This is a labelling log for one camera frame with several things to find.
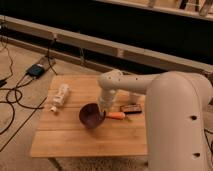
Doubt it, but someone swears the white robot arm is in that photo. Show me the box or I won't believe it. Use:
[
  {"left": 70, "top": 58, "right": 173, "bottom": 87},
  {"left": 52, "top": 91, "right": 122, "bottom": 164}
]
[{"left": 98, "top": 70, "right": 213, "bottom": 171}]

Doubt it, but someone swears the orange carrot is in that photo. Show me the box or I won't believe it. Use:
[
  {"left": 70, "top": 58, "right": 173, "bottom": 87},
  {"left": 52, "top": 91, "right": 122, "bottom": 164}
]
[{"left": 107, "top": 112, "right": 125, "bottom": 120}]

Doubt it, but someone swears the dark purple ceramic bowl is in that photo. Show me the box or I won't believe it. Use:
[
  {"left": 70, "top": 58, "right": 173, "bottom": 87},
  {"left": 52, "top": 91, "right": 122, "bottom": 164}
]
[{"left": 79, "top": 103, "right": 105, "bottom": 129}]

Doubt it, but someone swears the wooden table board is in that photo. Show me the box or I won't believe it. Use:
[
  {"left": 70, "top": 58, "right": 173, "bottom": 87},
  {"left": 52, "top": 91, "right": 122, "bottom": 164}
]
[{"left": 30, "top": 75, "right": 147, "bottom": 157}]

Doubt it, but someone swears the black power adapter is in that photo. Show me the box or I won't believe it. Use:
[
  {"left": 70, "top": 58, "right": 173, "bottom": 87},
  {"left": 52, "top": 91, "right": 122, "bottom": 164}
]
[{"left": 26, "top": 64, "right": 45, "bottom": 79}]

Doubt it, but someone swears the black floor cable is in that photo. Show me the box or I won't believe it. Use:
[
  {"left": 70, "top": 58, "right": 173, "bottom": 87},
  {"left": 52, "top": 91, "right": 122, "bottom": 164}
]
[{"left": 0, "top": 39, "right": 58, "bottom": 153}]

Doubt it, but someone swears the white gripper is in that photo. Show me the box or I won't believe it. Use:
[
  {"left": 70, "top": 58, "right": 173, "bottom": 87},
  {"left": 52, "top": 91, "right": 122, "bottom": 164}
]
[{"left": 98, "top": 90, "right": 115, "bottom": 117}]

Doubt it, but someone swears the small dark box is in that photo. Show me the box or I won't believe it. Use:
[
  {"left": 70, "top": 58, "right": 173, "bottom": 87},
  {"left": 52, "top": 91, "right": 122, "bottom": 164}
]
[{"left": 120, "top": 104, "right": 142, "bottom": 114}]

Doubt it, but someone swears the clear plastic bottle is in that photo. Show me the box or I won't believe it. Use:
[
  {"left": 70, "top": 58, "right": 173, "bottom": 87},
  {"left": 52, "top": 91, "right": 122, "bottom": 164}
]
[{"left": 50, "top": 84, "right": 70, "bottom": 113}]

